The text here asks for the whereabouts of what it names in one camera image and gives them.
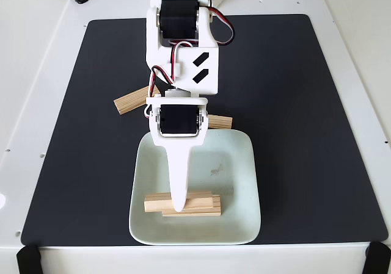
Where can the black rubber mat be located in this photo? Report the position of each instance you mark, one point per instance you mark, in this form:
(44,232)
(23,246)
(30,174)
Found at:
(91,164)

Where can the four-groove wooden block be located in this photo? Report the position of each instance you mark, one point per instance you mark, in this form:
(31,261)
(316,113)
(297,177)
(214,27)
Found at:
(198,213)

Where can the single-groove wooden block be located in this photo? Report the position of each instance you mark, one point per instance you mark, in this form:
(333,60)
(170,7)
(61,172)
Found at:
(155,205)

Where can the striped grain wooden block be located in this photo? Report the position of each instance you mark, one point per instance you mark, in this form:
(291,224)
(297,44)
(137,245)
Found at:
(221,122)

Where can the pale green square plate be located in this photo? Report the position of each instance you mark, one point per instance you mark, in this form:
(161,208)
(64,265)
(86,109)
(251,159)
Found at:
(229,164)

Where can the plain wooden block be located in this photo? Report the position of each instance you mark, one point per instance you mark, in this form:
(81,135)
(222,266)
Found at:
(131,101)

